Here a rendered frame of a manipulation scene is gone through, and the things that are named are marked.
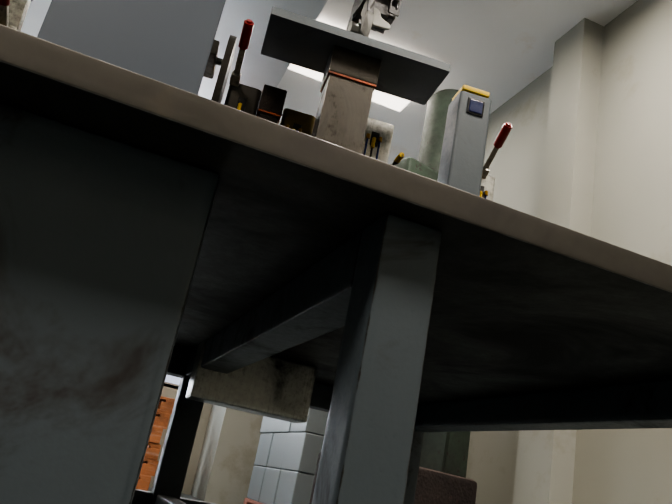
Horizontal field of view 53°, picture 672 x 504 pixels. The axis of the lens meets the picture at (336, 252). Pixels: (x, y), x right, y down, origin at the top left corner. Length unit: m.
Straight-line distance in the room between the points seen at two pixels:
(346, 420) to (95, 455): 0.26
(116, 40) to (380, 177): 0.38
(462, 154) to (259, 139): 0.69
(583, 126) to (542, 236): 3.58
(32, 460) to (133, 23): 0.54
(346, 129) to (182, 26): 0.45
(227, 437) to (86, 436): 6.41
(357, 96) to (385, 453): 0.77
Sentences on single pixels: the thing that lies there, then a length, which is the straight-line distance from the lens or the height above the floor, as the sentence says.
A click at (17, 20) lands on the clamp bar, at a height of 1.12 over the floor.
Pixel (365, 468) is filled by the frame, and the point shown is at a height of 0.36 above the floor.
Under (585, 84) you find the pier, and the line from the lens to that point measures 4.60.
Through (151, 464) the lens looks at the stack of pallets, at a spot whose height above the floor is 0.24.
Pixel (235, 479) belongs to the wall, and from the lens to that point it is 7.17.
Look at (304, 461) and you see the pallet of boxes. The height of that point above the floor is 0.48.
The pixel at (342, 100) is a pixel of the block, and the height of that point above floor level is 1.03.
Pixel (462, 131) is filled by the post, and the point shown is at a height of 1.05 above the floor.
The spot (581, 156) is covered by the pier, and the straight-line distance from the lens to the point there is 4.33.
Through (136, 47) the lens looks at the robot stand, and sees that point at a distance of 0.92.
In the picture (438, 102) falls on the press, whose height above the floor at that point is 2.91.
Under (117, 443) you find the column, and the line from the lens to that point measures 0.74.
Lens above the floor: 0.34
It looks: 19 degrees up
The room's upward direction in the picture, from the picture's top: 11 degrees clockwise
